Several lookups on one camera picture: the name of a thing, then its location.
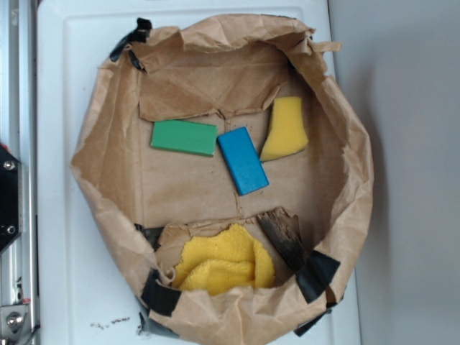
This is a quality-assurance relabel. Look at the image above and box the green rectangular block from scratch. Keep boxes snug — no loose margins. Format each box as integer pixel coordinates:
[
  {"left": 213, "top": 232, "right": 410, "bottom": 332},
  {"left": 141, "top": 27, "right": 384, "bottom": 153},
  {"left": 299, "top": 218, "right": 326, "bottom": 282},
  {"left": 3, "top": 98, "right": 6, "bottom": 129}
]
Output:
[{"left": 150, "top": 120, "right": 218, "bottom": 157}]

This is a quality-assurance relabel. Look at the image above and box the brown paper bag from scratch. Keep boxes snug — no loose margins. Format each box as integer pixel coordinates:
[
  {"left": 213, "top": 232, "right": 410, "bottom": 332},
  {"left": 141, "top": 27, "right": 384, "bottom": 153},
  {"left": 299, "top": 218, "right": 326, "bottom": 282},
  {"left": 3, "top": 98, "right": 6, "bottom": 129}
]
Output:
[{"left": 71, "top": 14, "right": 374, "bottom": 344}]

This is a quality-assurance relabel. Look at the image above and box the yellow terry cloth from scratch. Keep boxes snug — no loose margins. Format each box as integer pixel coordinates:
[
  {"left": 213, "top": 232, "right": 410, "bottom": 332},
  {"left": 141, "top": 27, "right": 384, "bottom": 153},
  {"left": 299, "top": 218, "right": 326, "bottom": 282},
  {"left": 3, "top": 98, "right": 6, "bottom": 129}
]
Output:
[{"left": 172, "top": 224, "right": 275, "bottom": 295}]

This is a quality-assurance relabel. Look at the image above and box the aluminium frame rail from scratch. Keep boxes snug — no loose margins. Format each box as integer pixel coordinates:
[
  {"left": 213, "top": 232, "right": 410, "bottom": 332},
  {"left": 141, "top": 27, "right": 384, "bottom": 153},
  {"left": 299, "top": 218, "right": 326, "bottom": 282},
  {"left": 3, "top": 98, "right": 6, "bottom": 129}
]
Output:
[{"left": 1, "top": 1, "right": 40, "bottom": 344}]

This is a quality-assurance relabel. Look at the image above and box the yellow sponge with green backing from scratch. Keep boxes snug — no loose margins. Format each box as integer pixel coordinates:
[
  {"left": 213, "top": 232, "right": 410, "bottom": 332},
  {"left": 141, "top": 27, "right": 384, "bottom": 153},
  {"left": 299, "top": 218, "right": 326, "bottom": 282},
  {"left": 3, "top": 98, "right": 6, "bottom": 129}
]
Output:
[{"left": 259, "top": 96, "right": 308, "bottom": 162}]

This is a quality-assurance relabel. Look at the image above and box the black bracket plate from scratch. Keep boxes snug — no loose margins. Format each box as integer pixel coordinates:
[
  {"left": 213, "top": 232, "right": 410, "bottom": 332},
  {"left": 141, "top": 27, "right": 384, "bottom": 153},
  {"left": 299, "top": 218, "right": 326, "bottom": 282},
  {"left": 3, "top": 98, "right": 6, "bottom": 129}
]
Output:
[{"left": 0, "top": 144, "right": 20, "bottom": 254}]

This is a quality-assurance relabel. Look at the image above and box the blue rectangular block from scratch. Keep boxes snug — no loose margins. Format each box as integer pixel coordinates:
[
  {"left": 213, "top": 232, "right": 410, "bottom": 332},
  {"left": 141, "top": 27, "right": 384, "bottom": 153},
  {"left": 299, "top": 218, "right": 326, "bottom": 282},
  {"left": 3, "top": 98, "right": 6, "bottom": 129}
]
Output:
[{"left": 217, "top": 127, "right": 270, "bottom": 196}]

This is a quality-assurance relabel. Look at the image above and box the dark wood bark piece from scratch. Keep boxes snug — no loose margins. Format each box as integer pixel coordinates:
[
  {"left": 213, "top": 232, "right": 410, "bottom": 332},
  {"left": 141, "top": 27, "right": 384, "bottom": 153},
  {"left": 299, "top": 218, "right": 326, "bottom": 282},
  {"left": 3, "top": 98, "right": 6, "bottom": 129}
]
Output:
[{"left": 257, "top": 207, "right": 308, "bottom": 272}]

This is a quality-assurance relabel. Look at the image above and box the white plastic tray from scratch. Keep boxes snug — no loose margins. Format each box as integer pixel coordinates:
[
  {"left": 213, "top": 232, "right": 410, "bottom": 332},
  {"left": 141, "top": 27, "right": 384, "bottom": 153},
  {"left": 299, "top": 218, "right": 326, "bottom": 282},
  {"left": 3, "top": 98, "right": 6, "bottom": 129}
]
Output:
[{"left": 35, "top": 0, "right": 362, "bottom": 345}]

